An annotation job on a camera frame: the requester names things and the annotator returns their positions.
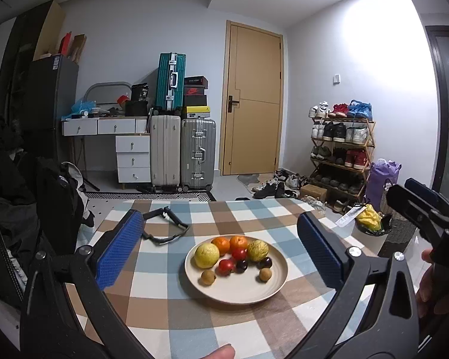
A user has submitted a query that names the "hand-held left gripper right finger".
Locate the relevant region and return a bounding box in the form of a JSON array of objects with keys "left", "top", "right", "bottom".
[{"left": 284, "top": 212, "right": 420, "bottom": 359}]

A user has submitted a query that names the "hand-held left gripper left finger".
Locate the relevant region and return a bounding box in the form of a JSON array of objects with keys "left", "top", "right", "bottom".
[{"left": 19, "top": 209, "right": 150, "bottom": 359}]

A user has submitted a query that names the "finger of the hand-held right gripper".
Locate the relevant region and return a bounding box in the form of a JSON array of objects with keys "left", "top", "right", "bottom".
[
  {"left": 386, "top": 183, "right": 449, "bottom": 241},
  {"left": 404, "top": 177, "right": 449, "bottom": 217}
]

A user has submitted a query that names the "wrinkled yellow passion fruit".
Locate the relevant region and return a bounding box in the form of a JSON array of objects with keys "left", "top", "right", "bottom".
[{"left": 247, "top": 240, "right": 270, "bottom": 262}]

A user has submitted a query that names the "large yellow citrus fruit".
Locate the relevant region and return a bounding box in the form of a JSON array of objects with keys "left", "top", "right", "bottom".
[{"left": 194, "top": 243, "right": 221, "bottom": 269}]

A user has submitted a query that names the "cream round plate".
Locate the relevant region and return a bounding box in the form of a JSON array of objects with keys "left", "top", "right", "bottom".
[{"left": 184, "top": 236, "right": 289, "bottom": 305}]

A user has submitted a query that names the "person's right hand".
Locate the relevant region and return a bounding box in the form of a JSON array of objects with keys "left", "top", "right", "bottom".
[{"left": 415, "top": 249, "right": 444, "bottom": 317}]

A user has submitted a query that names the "person's left hand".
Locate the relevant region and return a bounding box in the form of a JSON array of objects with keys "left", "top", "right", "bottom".
[{"left": 192, "top": 344, "right": 236, "bottom": 359}]

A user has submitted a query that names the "woven basket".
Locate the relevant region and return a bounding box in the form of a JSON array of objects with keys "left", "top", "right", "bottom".
[{"left": 380, "top": 179, "right": 420, "bottom": 258}]

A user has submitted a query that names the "purple bag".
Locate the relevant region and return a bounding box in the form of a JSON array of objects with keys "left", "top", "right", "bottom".
[{"left": 366, "top": 159, "right": 402, "bottom": 212}]

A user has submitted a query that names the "white paper tag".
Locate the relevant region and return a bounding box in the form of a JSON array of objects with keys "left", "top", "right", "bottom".
[{"left": 336, "top": 204, "right": 366, "bottom": 228}]

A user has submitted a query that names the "yellow plastic bag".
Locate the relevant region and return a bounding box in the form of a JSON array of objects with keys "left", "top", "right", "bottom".
[{"left": 355, "top": 204, "right": 383, "bottom": 234}]

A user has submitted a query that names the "small cardboard box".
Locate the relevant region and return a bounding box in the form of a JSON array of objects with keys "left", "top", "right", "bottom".
[{"left": 299, "top": 184, "right": 328, "bottom": 203}]

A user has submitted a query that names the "pile of loose shoes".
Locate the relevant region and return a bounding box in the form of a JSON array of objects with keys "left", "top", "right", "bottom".
[{"left": 252, "top": 168, "right": 309, "bottom": 200}]

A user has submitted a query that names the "black jacket with label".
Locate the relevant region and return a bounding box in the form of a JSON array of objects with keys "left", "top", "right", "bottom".
[{"left": 35, "top": 156, "right": 96, "bottom": 257}]

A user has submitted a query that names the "white drawer desk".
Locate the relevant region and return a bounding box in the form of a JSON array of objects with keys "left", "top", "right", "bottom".
[{"left": 62, "top": 117, "right": 152, "bottom": 189}]

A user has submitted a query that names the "door mat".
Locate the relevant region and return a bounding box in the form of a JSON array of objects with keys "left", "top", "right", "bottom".
[{"left": 236, "top": 173, "right": 272, "bottom": 194}]

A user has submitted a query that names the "wooden shoe rack with shoes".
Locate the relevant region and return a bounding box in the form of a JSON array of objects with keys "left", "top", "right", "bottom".
[{"left": 309, "top": 100, "right": 374, "bottom": 212}]

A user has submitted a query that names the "beige suitcase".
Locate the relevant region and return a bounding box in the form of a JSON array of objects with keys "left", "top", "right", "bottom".
[{"left": 150, "top": 115, "right": 182, "bottom": 191}]

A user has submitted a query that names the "pile of dark clothing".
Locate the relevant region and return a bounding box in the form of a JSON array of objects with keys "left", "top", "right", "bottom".
[{"left": 0, "top": 110, "right": 42, "bottom": 307}]

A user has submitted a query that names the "silver suitcase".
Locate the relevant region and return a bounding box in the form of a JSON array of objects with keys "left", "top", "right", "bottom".
[{"left": 180, "top": 118, "right": 217, "bottom": 191}]

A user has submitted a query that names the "wooden door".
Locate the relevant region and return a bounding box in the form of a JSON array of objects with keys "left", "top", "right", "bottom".
[{"left": 219, "top": 20, "right": 284, "bottom": 176}]

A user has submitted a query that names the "blue plastic bag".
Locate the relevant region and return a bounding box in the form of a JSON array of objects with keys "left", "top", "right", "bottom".
[{"left": 62, "top": 100, "right": 98, "bottom": 119}]

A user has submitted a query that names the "yellow and white shoebox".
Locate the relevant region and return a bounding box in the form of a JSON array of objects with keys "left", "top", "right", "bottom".
[{"left": 185, "top": 106, "right": 212, "bottom": 119}]

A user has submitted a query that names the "grey framed mirror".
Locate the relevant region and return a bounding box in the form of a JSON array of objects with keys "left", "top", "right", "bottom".
[{"left": 84, "top": 81, "right": 132, "bottom": 107}]

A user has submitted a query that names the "black box with print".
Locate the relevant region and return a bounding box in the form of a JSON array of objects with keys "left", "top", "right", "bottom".
[{"left": 131, "top": 83, "right": 150, "bottom": 101}]

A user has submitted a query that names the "dark refrigerator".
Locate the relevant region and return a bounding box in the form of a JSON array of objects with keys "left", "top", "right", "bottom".
[{"left": 24, "top": 54, "right": 79, "bottom": 158}]

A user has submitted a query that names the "teal suitcase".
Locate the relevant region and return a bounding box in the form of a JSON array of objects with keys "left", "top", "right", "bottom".
[{"left": 156, "top": 53, "right": 186, "bottom": 112}]

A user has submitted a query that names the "brown flat cardboard box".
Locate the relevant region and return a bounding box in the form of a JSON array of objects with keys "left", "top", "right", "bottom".
[{"left": 72, "top": 34, "right": 87, "bottom": 64}]

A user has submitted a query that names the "large cardboard box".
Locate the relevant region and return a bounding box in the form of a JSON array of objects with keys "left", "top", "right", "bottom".
[{"left": 32, "top": 0, "right": 66, "bottom": 60}]

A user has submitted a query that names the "black strap frame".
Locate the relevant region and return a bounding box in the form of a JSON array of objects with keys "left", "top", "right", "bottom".
[{"left": 141, "top": 206, "right": 190, "bottom": 246}]

